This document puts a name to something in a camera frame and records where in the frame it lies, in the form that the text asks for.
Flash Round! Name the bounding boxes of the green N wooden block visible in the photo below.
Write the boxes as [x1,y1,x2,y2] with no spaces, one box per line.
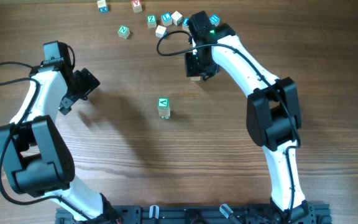
[117,25,131,39]

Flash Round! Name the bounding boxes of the white blue-sided wooden block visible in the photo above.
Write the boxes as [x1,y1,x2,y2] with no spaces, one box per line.
[155,25,167,38]

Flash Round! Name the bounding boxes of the red 6 wooden block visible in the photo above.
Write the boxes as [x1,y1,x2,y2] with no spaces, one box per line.
[159,113,170,117]

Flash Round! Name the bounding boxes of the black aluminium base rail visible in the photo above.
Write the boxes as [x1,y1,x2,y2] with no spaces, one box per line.
[54,203,333,224]

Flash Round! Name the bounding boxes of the blue arrows wooden block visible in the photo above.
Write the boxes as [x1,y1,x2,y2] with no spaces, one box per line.
[209,14,220,26]

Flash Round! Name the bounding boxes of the blue L wooden block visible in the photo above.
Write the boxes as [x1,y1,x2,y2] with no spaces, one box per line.
[161,12,173,27]

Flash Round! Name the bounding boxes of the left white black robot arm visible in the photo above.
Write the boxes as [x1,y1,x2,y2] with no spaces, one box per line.
[0,41,123,223]

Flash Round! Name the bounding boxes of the blue X wooden block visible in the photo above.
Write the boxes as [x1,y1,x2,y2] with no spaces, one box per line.
[97,0,109,13]

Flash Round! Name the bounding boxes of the green Z wooden block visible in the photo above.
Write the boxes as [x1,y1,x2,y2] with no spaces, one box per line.
[147,15,157,28]

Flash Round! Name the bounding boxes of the green W wooden block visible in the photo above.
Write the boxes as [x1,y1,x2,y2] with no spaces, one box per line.
[158,107,170,113]

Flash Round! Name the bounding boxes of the blue D wooden block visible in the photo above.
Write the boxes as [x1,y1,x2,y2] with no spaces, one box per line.
[182,17,190,32]

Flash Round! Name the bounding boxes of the plain top wooden block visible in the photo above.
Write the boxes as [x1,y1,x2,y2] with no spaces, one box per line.
[172,11,183,26]

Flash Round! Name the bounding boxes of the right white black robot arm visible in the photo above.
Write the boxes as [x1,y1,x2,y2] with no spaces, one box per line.
[185,11,305,215]

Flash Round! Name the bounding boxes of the white green-sided wooden block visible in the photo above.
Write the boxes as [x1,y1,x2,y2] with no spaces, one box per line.
[157,97,170,108]

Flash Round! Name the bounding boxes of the red I wooden block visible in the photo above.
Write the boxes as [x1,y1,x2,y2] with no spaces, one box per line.
[190,76,201,82]

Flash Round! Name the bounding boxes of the red V wooden block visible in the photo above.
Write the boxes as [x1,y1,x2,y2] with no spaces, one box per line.
[131,0,142,13]

